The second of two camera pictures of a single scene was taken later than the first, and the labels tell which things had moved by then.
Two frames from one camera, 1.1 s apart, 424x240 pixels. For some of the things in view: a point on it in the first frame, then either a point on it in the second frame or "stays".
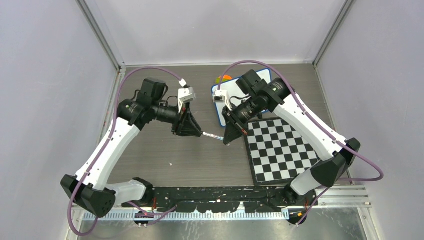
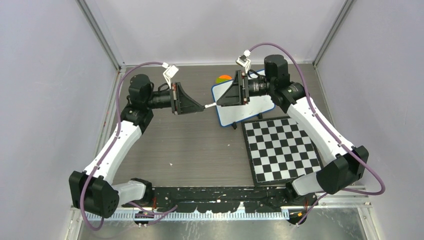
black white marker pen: (219, 137) to (207, 106)
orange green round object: (225, 78) stays
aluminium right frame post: (342, 11) stays
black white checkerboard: (277, 154) stays
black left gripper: (185, 125) to (181, 102)
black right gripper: (232, 131) to (237, 93)
